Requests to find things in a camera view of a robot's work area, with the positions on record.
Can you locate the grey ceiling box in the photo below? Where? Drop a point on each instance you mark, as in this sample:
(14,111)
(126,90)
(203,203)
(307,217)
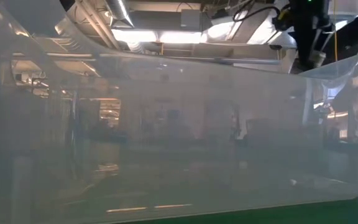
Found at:
(191,18)

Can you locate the clear plastic bin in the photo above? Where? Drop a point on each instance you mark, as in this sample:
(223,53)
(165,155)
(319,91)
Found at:
(166,140)

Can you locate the ceiling dome camera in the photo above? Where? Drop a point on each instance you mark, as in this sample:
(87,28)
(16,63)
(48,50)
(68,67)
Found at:
(275,47)

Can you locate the green table mat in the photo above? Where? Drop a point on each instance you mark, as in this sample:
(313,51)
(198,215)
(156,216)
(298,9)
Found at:
(322,214)

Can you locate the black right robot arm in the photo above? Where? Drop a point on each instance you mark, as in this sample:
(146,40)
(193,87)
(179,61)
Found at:
(303,31)

